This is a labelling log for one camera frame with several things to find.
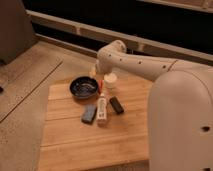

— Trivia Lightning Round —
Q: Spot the red pepper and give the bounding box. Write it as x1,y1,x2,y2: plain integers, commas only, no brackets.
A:
99,80,103,94

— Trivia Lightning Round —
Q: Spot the dark ceramic bowl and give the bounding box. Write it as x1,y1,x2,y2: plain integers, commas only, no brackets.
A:
69,76,98,99

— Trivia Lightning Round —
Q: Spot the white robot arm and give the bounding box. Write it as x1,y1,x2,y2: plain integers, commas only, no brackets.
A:
96,40,213,171

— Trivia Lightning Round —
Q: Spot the white ceramic cup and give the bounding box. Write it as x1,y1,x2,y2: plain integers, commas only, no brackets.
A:
104,73,117,88

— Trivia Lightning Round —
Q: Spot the black rectangular block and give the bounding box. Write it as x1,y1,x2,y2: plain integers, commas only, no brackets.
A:
110,97,124,114

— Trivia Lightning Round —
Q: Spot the white bottle with label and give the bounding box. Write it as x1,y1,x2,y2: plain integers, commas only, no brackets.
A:
96,93,107,126

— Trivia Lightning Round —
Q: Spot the blue sponge block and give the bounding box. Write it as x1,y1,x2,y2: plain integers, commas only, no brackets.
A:
81,104,97,124

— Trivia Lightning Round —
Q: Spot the wooden board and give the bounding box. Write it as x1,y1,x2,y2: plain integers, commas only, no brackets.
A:
38,76,151,171

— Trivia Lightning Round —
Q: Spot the grey cabinet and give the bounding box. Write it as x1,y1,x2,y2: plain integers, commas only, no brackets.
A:
0,0,37,64

